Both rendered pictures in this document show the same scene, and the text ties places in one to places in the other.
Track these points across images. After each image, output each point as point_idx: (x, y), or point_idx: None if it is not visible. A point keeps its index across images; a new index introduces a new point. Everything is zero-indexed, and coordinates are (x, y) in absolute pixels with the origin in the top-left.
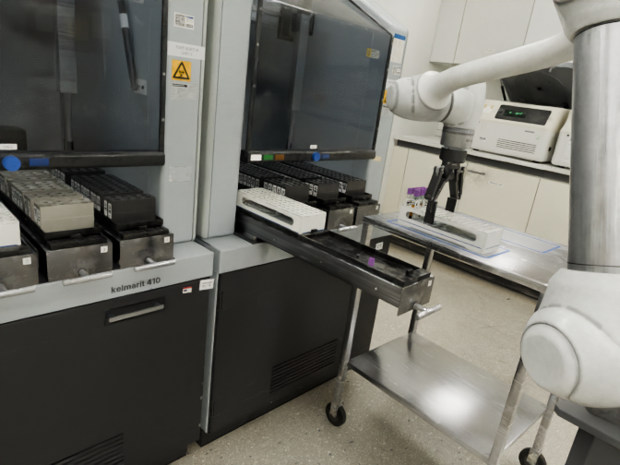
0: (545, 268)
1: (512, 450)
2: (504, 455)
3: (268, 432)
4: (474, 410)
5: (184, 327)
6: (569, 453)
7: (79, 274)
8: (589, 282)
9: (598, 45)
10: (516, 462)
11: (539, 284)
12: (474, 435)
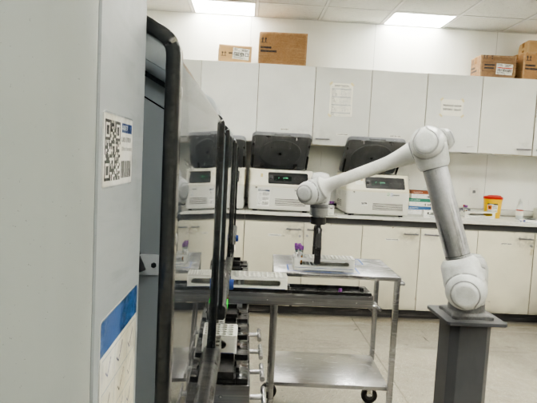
0: (379, 270)
1: (352, 397)
2: (352, 401)
3: None
4: (353, 372)
5: None
6: (449, 344)
7: (250, 352)
8: (465, 261)
9: (440, 175)
10: (359, 402)
11: (394, 277)
12: (368, 381)
